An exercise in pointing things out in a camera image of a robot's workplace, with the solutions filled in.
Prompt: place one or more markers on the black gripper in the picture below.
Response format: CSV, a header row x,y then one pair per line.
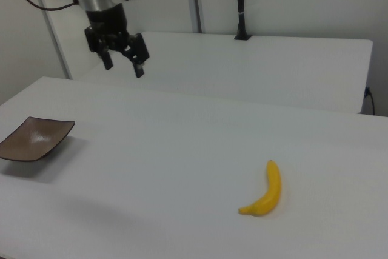
x,y
109,22

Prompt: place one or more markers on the yellow banana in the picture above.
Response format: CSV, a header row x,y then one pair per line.
x,y
272,192

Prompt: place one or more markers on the brown square ceramic plate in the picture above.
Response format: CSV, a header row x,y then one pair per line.
x,y
33,140

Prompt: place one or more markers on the white side table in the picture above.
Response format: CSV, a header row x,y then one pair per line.
x,y
242,71

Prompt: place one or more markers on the white frame post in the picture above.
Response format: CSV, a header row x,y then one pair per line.
x,y
57,46

